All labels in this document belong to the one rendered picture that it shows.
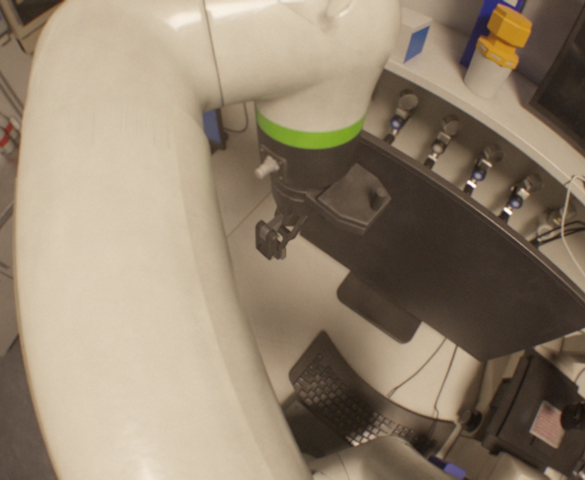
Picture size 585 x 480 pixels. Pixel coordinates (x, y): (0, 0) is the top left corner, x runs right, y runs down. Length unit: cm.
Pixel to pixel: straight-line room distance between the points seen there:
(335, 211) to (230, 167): 82
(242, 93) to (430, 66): 53
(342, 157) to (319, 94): 8
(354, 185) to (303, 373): 58
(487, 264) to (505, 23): 40
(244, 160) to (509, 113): 82
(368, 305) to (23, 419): 223
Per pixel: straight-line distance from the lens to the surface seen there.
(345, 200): 28
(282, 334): 81
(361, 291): 84
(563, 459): 100
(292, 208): 32
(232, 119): 124
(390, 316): 85
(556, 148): 69
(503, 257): 45
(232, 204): 97
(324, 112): 20
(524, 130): 65
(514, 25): 59
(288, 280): 84
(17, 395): 243
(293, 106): 20
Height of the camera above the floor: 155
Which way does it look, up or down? 65 degrees down
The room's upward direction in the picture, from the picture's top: 1 degrees clockwise
